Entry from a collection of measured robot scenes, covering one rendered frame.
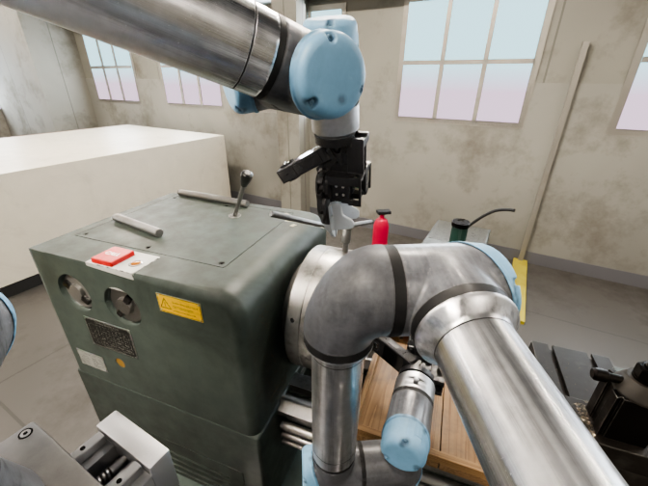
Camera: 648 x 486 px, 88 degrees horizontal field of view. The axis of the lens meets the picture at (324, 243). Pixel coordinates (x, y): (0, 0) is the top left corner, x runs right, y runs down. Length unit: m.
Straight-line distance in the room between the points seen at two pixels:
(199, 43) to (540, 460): 0.39
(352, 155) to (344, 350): 0.30
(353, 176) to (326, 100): 0.25
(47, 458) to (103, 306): 0.38
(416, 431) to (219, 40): 0.57
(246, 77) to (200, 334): 0.55
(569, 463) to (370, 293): 0.21
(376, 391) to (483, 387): 0.65
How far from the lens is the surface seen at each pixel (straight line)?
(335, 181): 0.56
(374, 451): 0.71
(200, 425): 1.01
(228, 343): 0.72
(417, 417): 0.64
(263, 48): 0.32
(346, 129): 0.53
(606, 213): 3.73
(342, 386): 0.49
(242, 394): 0.81
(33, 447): 0.66
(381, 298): 0.38
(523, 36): 3.51
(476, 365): 0.34
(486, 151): 3.56
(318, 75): 0.32
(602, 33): 3.55
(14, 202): 3.56
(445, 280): 0.39
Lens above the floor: 1.61
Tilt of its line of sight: 26 degrees down
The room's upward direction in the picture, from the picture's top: straight up
